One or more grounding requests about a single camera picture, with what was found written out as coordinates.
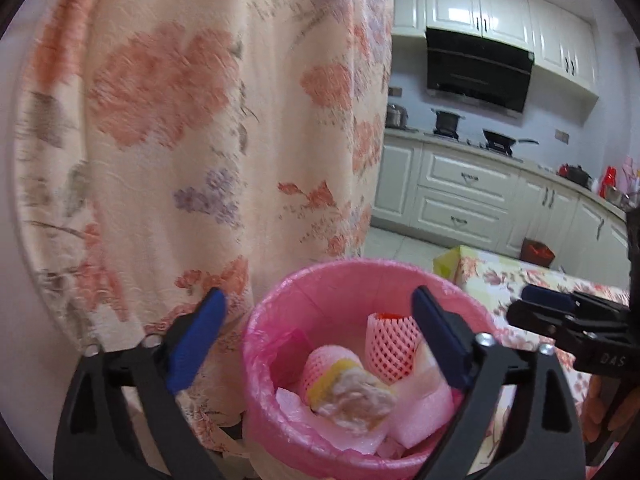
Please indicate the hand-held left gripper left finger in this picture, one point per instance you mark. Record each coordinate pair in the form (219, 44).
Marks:
(195, 340)

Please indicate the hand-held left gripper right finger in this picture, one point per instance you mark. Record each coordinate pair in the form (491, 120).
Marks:
(440, 340)

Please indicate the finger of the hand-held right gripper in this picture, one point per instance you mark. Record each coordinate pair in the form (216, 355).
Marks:
(535, 320)
(547, 297)

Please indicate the pink foam fruit net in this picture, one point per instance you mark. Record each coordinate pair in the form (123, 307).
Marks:
(390, 350)

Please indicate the white tissue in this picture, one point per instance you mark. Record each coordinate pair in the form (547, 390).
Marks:
(360, 400)

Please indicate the small white foam block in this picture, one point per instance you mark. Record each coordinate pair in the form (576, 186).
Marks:
(290, 405)

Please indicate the yellow sponge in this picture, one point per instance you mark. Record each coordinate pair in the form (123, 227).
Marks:
(320, 387)

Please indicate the pink trash bin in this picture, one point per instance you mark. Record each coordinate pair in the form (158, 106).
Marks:
(325, 275)

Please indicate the person's right hand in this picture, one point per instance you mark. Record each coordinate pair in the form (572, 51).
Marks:
(594, 405)

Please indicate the small red floor bin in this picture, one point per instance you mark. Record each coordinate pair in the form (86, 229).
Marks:
(537, 254)

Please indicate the floral tablecloth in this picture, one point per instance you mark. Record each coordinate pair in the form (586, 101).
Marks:
(500, 280)

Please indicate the steel bowl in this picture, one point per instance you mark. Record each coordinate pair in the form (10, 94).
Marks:
(616, 195)

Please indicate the red black casserole pot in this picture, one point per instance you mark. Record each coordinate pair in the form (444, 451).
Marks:
(575, 175)

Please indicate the white lower cabinets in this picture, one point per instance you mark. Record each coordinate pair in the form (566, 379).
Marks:
(465, 200)

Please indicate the white cabinets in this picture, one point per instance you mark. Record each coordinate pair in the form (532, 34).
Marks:
(465, 200)
(500, 10)

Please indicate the black frying pan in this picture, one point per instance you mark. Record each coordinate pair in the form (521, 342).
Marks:
(500, 137)

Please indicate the gas stove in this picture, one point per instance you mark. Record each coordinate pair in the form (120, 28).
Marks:
(465, 141)

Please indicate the black stock pot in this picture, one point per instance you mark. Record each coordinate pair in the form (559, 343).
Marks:
(446, 122)

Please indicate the silver pressure cooker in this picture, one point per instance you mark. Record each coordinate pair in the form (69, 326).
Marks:
(396, 117)

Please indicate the floral curtain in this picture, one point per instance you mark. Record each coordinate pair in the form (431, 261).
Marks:
(175, 110)

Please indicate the black range hood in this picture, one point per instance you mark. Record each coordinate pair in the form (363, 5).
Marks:
(475, 70)

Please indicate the white upper cabinets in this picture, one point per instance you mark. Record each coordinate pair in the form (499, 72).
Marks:
(500, 10)

